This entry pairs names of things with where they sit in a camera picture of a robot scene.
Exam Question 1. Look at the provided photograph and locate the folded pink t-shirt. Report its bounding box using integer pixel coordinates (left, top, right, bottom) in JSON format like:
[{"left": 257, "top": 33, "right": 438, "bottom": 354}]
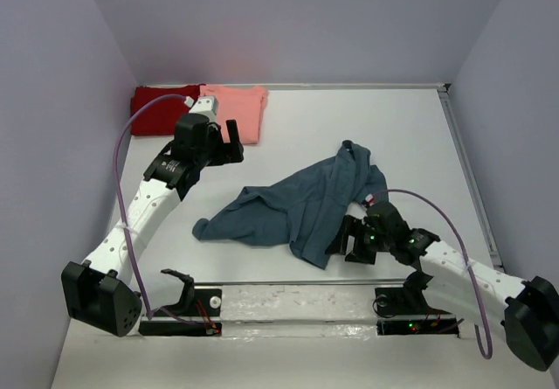
[{"left": 200, "top": 85, "right": 268, "bottom": 145}]

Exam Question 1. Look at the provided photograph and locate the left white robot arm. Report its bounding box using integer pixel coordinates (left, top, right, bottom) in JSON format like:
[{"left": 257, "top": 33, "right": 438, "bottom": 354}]
[{"left": 61, "top": 113, "right": 244, "bottom": 337}]

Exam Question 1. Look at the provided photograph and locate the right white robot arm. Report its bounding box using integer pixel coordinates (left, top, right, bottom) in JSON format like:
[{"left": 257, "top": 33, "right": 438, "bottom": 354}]
[{"left": 326, "top": 202, "right": 558, "bottom": 372}]

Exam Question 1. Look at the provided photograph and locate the blue t-shirt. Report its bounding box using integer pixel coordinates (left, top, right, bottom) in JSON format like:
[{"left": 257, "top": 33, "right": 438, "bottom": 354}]
[{"left": 192, "top": 140, "right": 388, "bottom": 269}]

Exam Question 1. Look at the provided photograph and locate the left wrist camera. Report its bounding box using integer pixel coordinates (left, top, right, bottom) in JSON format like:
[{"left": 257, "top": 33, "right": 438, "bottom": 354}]
[{"left": 183, "top": 96, "right": 218, "bottom": 120}]

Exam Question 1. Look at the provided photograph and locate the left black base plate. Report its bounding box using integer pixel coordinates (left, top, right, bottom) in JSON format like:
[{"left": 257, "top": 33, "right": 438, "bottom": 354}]
[{"left": 138, "top": 268, "right": 223, "bottom": 337}]

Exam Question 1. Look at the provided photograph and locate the folded red t-shirt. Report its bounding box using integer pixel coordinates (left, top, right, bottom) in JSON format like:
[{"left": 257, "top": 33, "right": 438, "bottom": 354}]
[{"left": 130, "top": 85, "right": 201, "bottom": 136}]

